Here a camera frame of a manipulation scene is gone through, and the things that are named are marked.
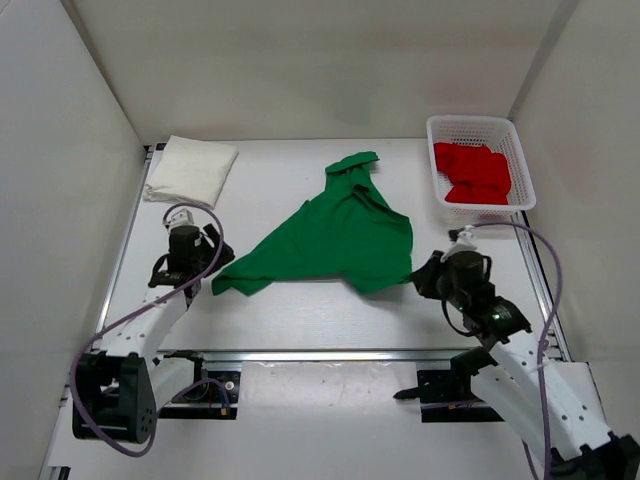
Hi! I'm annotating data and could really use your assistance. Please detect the red t shirt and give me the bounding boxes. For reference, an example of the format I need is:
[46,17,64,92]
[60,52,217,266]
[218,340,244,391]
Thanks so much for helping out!
[434,142,512,205]

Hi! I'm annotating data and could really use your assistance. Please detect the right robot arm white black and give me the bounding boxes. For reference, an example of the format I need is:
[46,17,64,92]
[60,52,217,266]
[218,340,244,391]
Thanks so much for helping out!
[411,250,639,479]

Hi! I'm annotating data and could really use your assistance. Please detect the white plastic basket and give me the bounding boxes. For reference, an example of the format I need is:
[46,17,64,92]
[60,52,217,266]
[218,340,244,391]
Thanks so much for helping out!
[426,115,537,219]

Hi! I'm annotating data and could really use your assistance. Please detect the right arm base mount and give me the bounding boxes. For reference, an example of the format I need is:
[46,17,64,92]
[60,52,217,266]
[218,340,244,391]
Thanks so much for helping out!
[393,347,503,424]

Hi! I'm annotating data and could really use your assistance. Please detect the green t shirt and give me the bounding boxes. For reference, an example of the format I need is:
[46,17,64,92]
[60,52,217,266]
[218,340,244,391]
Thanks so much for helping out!
[211,151,413,296]

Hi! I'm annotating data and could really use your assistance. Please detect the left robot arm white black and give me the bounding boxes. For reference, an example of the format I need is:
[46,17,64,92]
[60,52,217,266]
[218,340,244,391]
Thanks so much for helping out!
[71,224,234,449]

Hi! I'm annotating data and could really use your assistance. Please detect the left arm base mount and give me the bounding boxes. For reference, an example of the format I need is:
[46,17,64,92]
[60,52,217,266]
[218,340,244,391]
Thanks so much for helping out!
[158,351,242,421]

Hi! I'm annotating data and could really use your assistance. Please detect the white t shirt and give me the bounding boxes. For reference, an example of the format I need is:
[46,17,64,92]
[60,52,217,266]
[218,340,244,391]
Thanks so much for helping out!
[143,135,238,208]

